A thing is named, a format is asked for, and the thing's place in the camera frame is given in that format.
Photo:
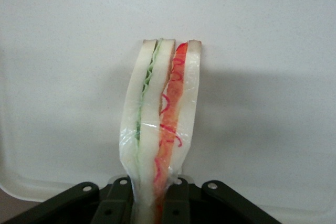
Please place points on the triangle sandwich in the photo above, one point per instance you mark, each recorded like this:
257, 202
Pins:
152, 119

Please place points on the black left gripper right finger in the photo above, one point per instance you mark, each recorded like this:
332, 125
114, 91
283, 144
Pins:
210, 205

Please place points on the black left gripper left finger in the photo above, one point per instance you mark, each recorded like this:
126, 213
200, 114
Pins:
78, 205

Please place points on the white plastic tray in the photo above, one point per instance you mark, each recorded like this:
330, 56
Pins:
78, 51

